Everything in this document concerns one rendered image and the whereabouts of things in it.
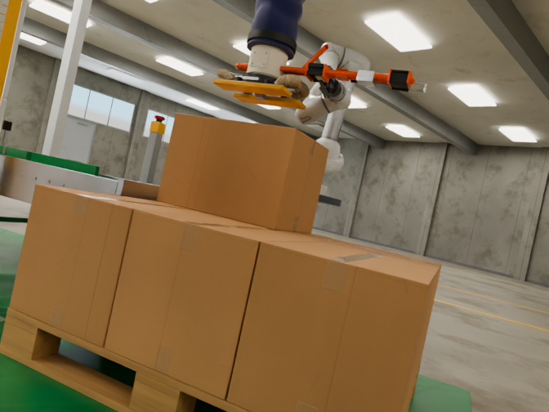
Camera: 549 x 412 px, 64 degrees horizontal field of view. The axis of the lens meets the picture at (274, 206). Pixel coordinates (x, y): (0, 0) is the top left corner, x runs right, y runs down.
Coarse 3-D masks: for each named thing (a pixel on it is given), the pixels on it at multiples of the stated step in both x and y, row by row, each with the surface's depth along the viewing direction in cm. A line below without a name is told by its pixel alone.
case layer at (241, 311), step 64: (64, 192) 132; (64, 256) 130; (128, 256) 121; (192, 256) 113; (256, 256) 107; (320, 256) 101; (384, 256) 151; (64, 320) 128; (128, 320) 119; (192, 320) 112; (256, 320) 105; (320, 320) 99; (384, 320) 94; (192, 384) 110; (256, 384) 104; (320, 384) 98; (384, 384) 93
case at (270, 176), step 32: (192, 128) 189; (224, 128) 182; (256, 128) 175; (288, 128) 169; (192, 160) 187; (224, 160) 180; (256, 160) 174; (288, 160) 168; (320, 160) 196; (160, 192) 193; (192, 192) 186; (224, 192) 179; (256, 192) 173; (288, 192) 173; (256, 224) 171; (288, 224) 179
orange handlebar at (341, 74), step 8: (240, 64) 200; (296, 72) 190; (304, 72) 188; (328, 72) 183; (336, 72) 182; (344, 72) 181; (352, 72) 179; (344, 80) 186; (376, 80) 180; (384, 80) 178
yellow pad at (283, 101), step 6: (234, 96) 209; (240, 96) 207; (246, 96) 206; (252, 96) 205; (270, 96) 201; (276, 96) 202; (282, 96) 203; (246, 102) 216; (252, 102) 213; (258, 102) 210; (264, 102) 208; (270, 102) 205; (276, 102) 202; (282, 102) 200; (288, 102) 198; (294, 102) 196; (300, 102) 197; (294, 108) 206; (300, 108) 204
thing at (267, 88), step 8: (216, 80) 191; (224, 80) 189; (232, 80) 189; (240, 80) 191; (224, 88) 197; (232, 88) 194; (240, 88) 191; (248, 88) 188; (256, 88) 185; (264, 88) 182; (272, 88) 180; (280, 88) 179; (288, 96) 187
